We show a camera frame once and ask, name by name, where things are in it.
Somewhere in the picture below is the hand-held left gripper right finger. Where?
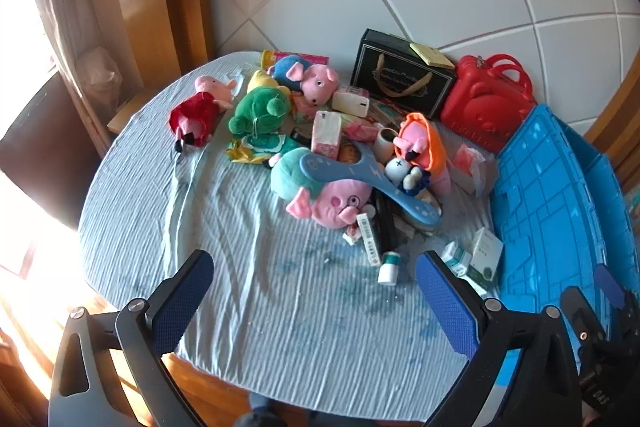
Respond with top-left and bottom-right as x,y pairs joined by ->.
415,250 -> 586,427

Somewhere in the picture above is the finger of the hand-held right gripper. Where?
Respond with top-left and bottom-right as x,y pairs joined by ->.
594,263 -> 640,338
560,286 -> 603,351

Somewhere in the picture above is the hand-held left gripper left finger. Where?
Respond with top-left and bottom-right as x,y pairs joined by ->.
47,250 -> 215,427

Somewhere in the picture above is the white bottle green cap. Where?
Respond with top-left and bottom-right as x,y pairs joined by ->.
377,250 -> 402,286

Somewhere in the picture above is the blue plastic storage crate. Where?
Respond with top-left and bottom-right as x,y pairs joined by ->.
491,103 -> 637,390

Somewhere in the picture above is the pink white medicine box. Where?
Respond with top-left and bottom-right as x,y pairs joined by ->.
452,144 -> 494,196
342,212 -> 383,268

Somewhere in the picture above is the pig plush teal outfit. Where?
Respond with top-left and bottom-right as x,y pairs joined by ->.
269,146 -> 374,229

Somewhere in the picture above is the blue plastic boomerang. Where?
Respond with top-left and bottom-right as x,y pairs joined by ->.
298,141 -> 444,228

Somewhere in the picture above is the small green white medicine box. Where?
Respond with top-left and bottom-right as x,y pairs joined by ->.
439,241 -> 474,279

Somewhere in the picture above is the tall green white medicine box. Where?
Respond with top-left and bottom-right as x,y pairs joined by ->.
466,226 -> 505,296

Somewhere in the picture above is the black flat case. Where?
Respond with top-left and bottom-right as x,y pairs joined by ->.
374,191 -> 402,254

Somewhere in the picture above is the white doll blue skirt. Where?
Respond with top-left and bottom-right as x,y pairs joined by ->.
383,158 -> 432,198

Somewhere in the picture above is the pig plush orange outfit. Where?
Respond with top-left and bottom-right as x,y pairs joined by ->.
392,112 -> 454,196

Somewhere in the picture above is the green snack packet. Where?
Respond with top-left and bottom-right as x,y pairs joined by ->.
226,131 -> 287,166

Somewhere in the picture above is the white cup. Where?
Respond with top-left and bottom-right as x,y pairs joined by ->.
373,126 -> 399,158

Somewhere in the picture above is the pig plush red dress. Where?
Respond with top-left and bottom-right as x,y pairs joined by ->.
168,75 -> 239,154

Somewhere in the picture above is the pink crinkled packet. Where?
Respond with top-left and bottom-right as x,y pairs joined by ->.
342,119 -> 382,144

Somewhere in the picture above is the red plastic carry case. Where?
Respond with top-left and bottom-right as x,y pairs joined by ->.
439,53 -> 537,154

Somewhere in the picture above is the green frog plush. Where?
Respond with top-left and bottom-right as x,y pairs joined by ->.
228,86 -> 292,140

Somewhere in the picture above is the pink tissue pack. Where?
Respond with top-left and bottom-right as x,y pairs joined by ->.
310,110 -> 343,158

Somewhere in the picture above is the dark cabinet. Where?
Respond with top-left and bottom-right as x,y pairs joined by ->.
0,71 -> 109,188

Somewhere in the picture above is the yellow plush toy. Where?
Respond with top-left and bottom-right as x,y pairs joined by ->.
248,70 -> 292,96

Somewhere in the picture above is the clear plastic bag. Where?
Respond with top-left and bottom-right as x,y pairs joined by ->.
77,46 -> 124,100

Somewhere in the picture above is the yellow sticky note pad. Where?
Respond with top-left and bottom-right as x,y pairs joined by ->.
409,40 -> 456,69

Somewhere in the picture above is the pig plush blue shirt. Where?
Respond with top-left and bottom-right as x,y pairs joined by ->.
267,55 -> 341,106

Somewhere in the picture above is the pink yellow flat box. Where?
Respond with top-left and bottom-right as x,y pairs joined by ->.
260,49 -> 329,68

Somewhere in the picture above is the wooden door frame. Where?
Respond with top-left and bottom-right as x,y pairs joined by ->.
584,51 -> 640,190

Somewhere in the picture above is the black gift box gold handle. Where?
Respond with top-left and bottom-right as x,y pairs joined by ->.
349,28 -> 457,121

